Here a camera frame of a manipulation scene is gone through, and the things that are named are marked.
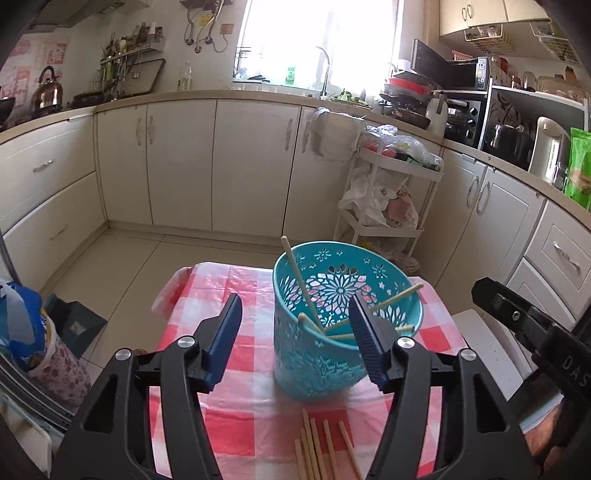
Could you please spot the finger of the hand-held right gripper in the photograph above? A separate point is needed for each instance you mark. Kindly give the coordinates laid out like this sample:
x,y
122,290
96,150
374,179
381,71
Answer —
x,y
503,307

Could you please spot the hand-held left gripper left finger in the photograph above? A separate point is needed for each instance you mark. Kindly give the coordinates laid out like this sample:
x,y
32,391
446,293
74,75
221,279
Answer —
x,y
226,341

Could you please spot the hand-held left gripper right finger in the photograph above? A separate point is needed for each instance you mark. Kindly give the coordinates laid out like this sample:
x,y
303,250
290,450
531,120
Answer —
x,y
367,350

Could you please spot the teal perforated plastic basket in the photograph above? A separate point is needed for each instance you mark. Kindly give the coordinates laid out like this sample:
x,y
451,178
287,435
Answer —
x,y
314,369

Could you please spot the light wooden chopstick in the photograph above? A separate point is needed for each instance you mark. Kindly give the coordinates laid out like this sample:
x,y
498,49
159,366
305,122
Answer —
x,y
397,297
309,321
298,277

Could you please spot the pile of wooden chopsticks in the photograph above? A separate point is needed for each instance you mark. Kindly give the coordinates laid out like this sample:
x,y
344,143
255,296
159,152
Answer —
x,y
316,443

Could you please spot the person's right hand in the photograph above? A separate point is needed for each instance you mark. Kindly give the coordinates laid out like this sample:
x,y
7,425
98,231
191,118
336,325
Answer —
x,y
542,434

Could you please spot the white stool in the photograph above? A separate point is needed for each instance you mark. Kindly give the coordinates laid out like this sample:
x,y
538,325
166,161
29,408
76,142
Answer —
x,y
489,350

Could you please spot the red white checkered tablecloth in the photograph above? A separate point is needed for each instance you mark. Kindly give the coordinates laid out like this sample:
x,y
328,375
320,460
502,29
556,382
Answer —
x,y
249,415

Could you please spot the cream cabinet doors and drawers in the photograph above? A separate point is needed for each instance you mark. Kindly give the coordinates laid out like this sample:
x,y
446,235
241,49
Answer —
x,y
503,217

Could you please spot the pink plastic bag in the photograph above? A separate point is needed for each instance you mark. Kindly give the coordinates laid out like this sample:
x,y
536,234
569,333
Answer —
x,y
402,210

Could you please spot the dark box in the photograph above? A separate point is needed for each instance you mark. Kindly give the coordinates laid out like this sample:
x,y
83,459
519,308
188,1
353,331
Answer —
x,y
76,323

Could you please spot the green snack packet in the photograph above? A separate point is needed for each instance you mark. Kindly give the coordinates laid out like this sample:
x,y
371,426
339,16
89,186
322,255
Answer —
x,y
579,170

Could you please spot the white electric water boiler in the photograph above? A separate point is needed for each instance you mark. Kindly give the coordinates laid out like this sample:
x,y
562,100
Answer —
x,y
547,150

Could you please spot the steel cooking pot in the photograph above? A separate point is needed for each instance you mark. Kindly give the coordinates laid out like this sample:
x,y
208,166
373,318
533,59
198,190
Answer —
x,y
508,141

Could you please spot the floral printed bag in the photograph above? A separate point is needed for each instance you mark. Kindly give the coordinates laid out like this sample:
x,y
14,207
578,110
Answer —
x,y
60,369

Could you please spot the white rolling cart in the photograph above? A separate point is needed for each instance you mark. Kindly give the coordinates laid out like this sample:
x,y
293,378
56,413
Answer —
x,y
392,173

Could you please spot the cream sink cabinet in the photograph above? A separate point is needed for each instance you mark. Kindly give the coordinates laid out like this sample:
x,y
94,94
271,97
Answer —
x,y
207,161

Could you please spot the clear bag of groceries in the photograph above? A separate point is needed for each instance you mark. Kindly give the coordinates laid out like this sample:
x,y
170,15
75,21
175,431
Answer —
x,y
406,147

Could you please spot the black toaster oven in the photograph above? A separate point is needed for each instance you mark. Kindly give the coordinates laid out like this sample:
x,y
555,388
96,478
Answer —
x,y
464,117

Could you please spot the white thermos jug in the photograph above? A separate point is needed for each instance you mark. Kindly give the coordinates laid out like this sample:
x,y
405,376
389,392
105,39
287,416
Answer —
x,y
436,115

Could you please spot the blue plastic bag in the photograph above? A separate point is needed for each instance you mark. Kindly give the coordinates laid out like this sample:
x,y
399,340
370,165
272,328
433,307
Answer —
x,y
23,318

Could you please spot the white storage shelf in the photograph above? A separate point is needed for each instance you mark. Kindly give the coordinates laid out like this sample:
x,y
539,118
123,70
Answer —
x,y
545,99

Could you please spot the white hanging plastic bag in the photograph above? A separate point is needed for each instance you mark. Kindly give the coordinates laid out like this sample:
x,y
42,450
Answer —
x,y
337,134

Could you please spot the stack of pans and dishes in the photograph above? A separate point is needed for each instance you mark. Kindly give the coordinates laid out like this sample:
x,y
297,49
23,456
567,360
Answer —
x,y
406,99

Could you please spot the cream drawer cabinet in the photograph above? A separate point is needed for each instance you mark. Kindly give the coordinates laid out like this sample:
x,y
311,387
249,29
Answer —
x,y
46,184

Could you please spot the black microwave oven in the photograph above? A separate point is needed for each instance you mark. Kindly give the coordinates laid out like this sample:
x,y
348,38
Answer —
x,y
450,69

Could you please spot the clear plastic bottle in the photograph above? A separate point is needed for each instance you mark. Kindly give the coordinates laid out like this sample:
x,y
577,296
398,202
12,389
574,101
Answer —
x,y
184,78

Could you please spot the green dish soap bottle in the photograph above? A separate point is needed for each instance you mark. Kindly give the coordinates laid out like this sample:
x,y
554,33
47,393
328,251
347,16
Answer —
x,y
290,76

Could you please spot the beige cutting board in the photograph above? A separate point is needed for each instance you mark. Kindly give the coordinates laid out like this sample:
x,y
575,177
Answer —
x,y
143,76

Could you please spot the black frying pan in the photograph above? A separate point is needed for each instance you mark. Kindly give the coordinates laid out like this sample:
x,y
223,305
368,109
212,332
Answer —
x,y
90,98

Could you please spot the chrome sink faucet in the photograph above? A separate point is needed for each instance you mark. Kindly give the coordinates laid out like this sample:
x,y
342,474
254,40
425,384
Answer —
x,y
325,69

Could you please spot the cream upper cabinet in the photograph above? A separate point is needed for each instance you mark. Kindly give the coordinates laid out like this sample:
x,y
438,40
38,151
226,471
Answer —
x,y
485,14

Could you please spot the metal kettle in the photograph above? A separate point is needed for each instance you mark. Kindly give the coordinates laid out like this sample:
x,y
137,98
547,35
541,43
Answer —
x,y
47,92

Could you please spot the black wok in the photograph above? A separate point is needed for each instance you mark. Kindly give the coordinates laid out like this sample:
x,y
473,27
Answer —
x,y
5,113

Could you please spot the kitchen window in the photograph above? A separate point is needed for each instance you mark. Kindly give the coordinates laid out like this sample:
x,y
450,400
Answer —
x,y
318,32

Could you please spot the wall utensil rack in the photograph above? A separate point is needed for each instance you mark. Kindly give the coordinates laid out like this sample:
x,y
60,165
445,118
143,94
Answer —
x,y
124,50

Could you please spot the pink wall stickers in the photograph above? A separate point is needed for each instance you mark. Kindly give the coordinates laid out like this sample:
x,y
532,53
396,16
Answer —
x,y
51,53

